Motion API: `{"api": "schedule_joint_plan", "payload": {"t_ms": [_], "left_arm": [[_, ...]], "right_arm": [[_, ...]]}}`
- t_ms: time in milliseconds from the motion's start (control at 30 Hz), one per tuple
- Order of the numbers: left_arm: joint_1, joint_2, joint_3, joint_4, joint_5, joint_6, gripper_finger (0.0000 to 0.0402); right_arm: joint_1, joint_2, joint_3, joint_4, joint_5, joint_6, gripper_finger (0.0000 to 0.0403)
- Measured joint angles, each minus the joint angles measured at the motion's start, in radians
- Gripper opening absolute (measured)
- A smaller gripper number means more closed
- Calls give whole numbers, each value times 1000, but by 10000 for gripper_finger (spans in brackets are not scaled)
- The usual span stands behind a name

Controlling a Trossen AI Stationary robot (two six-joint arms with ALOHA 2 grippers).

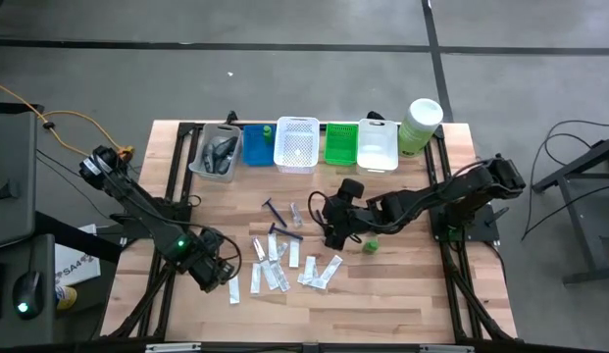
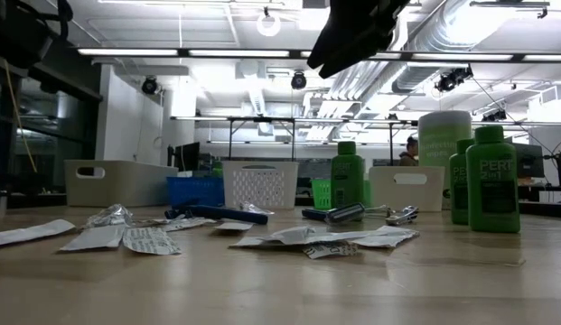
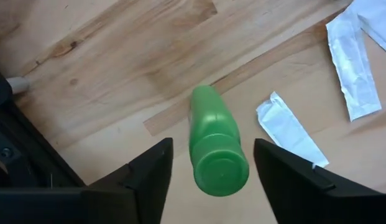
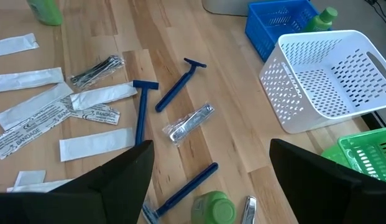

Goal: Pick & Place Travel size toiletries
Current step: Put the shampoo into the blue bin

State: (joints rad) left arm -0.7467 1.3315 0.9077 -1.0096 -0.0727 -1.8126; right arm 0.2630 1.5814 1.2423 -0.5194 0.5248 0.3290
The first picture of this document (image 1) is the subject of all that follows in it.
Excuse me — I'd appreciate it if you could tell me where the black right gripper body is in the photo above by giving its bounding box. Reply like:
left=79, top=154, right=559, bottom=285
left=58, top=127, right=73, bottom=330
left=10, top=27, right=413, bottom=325
left=322, top=194, right=379, bottom=236

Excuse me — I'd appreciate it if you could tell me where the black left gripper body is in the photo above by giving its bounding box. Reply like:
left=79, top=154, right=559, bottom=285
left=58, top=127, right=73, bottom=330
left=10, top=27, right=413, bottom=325
left=188, top=247, right=235, bottom=281

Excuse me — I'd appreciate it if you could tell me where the blue disposable razor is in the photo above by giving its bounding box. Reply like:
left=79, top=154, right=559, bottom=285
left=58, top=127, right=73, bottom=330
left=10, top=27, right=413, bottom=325
left=262, top=197, right=289, bottom=229
left=268, top=222, right=305, bottom=242

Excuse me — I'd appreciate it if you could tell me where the grey tapered plastic case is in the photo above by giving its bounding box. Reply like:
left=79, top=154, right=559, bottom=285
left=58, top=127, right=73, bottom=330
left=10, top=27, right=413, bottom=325
left=213, top=135, right=239, bottom=161
left=201, top=142, right=216, bottom=174
left=216, top=152, right=235, bottom=176

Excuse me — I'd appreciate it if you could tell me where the green perforated plastic basket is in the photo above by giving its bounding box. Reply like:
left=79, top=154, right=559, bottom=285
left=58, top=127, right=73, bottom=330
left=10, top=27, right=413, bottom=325
left=324, top=122, right=360, bottom=167

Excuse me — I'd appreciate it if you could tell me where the white perforated plastic basket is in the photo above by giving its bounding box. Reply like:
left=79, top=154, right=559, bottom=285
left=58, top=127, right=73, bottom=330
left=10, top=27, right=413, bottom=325
left=273, top=116, right=321, bottom=176

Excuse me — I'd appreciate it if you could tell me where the blue plastic bin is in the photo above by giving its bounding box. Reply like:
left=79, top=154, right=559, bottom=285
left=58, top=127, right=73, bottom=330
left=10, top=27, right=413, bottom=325
left=241, top=124, right=278, bottom=167

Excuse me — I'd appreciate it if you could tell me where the disinfecting wipes canister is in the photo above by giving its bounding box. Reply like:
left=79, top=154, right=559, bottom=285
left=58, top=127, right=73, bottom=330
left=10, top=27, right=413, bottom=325
left=397, top=97, right=444, bottom=158

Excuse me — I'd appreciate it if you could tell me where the white cardboard box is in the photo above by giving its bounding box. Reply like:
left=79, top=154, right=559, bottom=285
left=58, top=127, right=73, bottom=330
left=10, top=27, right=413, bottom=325
left=53, top=224, right=103, bottom=287

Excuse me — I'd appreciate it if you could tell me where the yellow capped container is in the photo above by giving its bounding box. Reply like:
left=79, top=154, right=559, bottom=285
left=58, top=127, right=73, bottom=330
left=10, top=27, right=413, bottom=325
left=55, top=285, right=78, bottom=311

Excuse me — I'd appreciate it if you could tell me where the dark grey side desk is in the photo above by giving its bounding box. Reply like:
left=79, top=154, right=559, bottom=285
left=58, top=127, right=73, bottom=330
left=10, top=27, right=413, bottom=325
left=0, top=233, right=57, bottom=347

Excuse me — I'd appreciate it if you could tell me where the black computer mouse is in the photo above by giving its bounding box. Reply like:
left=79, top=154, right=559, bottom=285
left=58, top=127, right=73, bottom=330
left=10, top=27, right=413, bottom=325
left=12, top=271, right=46, bottom=321

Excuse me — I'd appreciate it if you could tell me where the dark grey computer case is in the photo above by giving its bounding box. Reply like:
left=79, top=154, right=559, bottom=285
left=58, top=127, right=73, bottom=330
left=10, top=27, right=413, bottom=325
left=0, top=103, right=44, bottom=250

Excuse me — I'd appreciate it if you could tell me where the black metal stand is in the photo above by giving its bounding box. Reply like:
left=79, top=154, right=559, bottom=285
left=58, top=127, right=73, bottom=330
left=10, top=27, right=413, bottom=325
left=531, top=134, right=609, bottom=285

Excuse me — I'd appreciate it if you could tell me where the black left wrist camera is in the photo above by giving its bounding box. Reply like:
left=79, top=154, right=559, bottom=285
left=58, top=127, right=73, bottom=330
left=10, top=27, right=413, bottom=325
left=199, top=228, right=226, bottom=249

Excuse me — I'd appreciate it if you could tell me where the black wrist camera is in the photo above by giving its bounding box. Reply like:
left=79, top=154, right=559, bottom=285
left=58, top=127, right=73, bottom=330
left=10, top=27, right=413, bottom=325
left=199, top=228, right=226, bottom=249
left=337, top=177, right=367, bottom=201

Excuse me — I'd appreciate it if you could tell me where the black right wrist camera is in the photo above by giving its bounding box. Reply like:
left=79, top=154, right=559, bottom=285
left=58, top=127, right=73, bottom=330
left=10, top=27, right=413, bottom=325
left=337, top=177, right=367, bottom=201

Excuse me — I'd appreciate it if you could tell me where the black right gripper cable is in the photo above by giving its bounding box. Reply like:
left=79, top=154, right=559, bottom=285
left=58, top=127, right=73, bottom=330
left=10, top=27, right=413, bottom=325
left=307, top=189, right=330, bottom=230

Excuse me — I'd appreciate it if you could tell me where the silver metal bracket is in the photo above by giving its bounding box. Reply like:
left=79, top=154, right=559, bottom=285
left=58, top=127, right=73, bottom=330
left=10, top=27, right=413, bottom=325
left=145, top=342, right=202, bottom=353
left=419, top=344, right=475, bottom=353

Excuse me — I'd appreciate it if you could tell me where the white plastic handled bin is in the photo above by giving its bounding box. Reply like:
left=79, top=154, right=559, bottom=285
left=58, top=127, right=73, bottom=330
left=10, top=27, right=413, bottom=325
left=355, top=118, right=400, bottom=177

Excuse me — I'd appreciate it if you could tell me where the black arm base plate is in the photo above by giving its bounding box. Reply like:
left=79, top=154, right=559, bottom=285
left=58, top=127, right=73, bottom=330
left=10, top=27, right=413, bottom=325
left=430, top=203, right=502, bottom=245
left=109, top=211, right=161, bottom=242

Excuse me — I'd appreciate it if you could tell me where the grey plastic handled bin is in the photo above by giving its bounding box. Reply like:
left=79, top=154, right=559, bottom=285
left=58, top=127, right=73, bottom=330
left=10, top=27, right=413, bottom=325
left=188, top=122, right=243, bottom=183

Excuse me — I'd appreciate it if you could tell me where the black metal table frame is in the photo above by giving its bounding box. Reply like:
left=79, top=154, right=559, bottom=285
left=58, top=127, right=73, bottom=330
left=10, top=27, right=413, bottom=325
left=100, top=111, right=519, bottom=344

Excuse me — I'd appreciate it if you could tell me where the yellow extension cable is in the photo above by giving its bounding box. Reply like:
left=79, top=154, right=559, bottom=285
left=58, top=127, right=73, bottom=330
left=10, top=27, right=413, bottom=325
left=0, top=79, right=134, bottom=159

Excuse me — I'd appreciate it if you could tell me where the black floor cable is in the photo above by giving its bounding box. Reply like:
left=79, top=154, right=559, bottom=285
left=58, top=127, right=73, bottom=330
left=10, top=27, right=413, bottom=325
left=522, top=119, right=609, bottom=241

